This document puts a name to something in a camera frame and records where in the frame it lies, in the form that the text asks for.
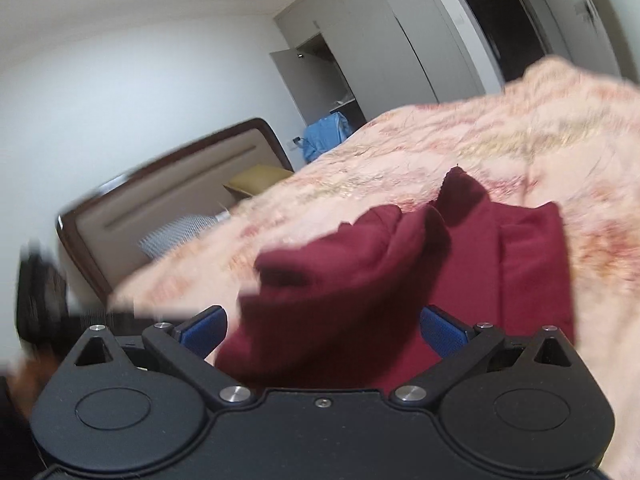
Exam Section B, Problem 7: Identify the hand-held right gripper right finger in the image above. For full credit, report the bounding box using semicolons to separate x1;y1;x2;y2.
392;305;573;407

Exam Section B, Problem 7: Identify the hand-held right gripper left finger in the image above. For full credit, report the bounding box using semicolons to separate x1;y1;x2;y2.
75;305;252;407

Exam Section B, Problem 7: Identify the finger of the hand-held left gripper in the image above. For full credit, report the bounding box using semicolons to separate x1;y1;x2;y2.
66;307;193;333

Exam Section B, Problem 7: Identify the dark red long-sleeve shirt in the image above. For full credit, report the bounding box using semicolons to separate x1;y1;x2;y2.
215;165;576;393

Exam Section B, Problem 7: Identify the checkered blue white pillow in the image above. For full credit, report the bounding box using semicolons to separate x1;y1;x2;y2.
137;213;231;261

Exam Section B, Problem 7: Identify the beige brown-framed bed headboard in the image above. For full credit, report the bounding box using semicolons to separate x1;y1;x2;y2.
56;117;296;306

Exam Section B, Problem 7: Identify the olive yellow pillow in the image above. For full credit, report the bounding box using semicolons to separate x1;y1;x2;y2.
223;164;295;200

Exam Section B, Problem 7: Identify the peach floral blanket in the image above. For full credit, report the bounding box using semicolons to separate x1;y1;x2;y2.
107;55;640;480

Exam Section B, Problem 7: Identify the blue garment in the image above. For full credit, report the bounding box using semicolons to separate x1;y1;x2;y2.
301;111;351;163

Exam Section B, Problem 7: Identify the open grey wardrobe door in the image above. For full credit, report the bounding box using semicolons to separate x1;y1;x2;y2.
269;49;321;126

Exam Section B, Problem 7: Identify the grey built-in wardrobe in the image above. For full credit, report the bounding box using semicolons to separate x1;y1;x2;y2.
272;0;506;126

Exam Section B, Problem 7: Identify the white room door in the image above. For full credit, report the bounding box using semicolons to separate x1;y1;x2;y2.
505;0;628;81

